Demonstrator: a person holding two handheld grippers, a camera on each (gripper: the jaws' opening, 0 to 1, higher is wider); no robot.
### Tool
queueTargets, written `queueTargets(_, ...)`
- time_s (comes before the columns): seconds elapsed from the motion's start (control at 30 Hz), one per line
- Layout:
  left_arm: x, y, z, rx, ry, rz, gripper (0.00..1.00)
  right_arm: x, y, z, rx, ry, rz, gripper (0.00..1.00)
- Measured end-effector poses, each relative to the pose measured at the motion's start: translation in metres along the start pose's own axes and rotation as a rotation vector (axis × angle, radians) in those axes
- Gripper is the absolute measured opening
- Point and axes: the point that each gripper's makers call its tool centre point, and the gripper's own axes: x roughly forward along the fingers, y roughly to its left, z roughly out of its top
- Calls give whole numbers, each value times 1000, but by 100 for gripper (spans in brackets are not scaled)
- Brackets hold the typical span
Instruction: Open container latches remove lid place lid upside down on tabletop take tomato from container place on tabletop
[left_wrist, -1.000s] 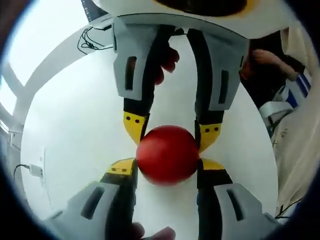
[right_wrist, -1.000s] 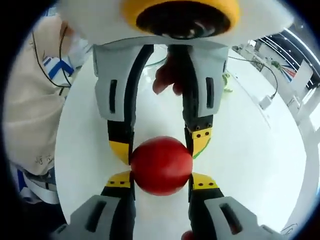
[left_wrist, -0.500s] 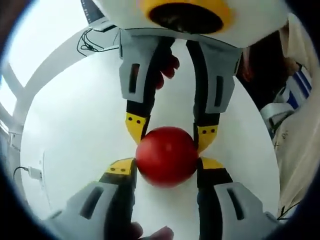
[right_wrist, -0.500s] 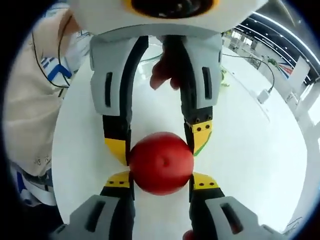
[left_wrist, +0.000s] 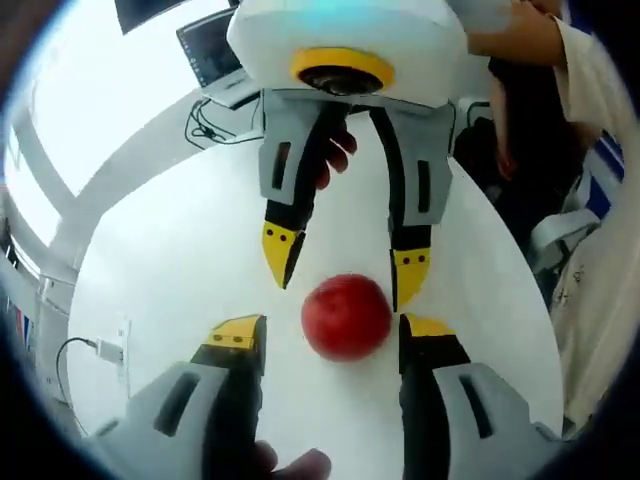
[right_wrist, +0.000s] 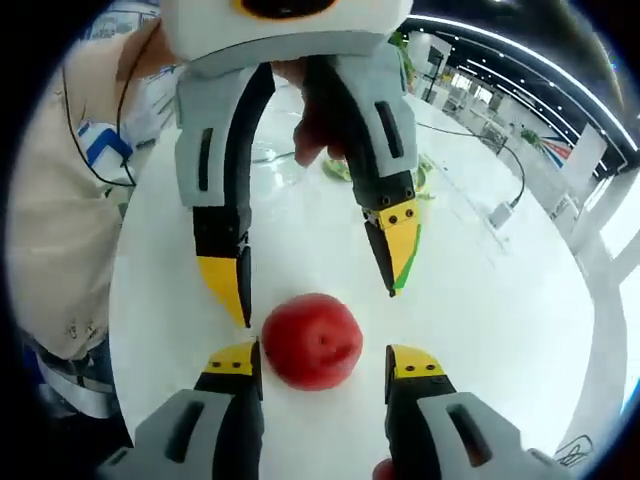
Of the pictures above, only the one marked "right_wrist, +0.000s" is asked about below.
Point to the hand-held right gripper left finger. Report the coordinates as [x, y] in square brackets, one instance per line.
[230, 430]

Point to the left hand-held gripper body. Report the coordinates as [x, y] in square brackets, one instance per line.
[300, 35]

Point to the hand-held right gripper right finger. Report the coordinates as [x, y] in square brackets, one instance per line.
[425, 435]

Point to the green plate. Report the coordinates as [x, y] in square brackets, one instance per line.
[335, 170]

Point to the red tomato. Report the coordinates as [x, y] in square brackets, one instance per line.
[310, 340]

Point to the white tabletop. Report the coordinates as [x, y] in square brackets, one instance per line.
[475, 325]

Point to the person's right hand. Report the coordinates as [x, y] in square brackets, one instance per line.
[384, 471]

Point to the person's left hand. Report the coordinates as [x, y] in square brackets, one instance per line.
[310, 145]

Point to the white blue worn device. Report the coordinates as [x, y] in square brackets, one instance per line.
[107, 145]

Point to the white charger plug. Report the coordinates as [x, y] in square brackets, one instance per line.
[501, 214]

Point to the small green potted plant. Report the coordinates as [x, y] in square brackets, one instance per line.
[532, 136]

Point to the person's dark trousers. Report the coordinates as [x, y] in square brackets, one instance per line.
[85, 380]

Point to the person's beige shirt torso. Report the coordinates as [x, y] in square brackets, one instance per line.
[50, 225]

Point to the blue red wall banner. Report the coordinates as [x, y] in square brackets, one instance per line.
[557, 147]

